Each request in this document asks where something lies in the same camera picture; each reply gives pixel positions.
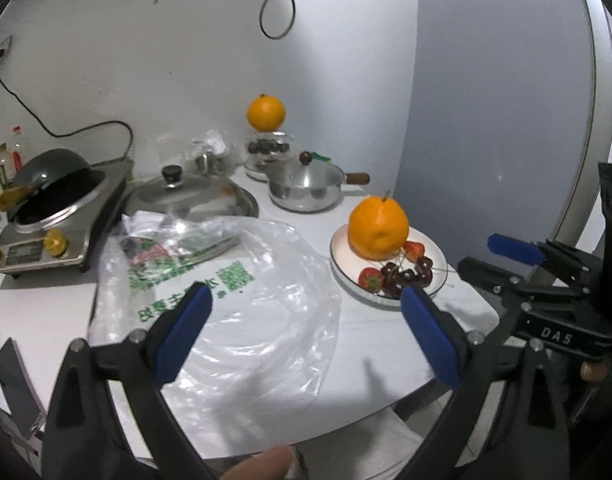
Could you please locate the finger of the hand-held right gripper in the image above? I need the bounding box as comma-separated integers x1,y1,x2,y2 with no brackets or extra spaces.
457,255,588,312
487,233,601,292

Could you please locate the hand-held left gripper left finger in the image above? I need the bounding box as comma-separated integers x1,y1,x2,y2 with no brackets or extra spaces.
43,282,214,480

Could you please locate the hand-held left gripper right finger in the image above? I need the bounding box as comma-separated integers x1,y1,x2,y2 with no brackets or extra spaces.
396,284,569,480

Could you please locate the clear printed plastic bag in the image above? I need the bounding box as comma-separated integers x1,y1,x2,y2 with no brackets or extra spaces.
88,212,342,403

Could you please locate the white plate dark rim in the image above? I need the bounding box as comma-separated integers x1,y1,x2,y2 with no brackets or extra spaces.
330,223,448,302

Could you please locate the large orange with stem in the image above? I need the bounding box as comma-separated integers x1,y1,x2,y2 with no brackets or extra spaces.
348,191,410,262

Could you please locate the person's right hand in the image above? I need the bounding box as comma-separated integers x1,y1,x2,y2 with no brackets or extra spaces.
580,358,612,385

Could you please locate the person's left hand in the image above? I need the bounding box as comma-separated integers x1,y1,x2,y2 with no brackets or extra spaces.
221,445,298,480

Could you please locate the large steel lid black knob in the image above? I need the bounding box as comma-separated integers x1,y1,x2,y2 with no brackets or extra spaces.
123,164,259,223

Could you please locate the silver induction cooker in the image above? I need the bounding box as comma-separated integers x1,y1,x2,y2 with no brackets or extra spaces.
0,159,135,276

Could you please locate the dark smartphone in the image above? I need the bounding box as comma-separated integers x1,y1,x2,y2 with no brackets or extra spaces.
0,337,45,437

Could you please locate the plastic wrapped steel cup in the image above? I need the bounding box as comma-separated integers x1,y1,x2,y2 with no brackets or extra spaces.
186,130,237,176

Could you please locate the clear glass jar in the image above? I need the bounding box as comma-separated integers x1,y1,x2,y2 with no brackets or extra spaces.
245,131,292,172

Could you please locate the bunch of dark cherries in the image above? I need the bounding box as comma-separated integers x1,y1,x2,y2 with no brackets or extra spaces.
249,140,289,155

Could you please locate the pot lid brown knob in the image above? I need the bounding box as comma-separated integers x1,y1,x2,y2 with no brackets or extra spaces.
269,151,344,186

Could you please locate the small orange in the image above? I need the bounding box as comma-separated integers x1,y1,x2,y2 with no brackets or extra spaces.
246,93,287,132

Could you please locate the red cap oil bottle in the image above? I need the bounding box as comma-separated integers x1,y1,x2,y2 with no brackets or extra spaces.
11,126,26,171

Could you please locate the small steel pot wooden handle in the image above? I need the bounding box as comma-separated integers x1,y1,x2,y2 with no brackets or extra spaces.
268,162,371,212

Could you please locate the black wok with wooden handle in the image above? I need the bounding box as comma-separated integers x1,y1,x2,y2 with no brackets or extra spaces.
0,148,94,212

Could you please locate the black cooker power cable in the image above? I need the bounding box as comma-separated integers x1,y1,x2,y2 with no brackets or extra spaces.
0,45,135,162

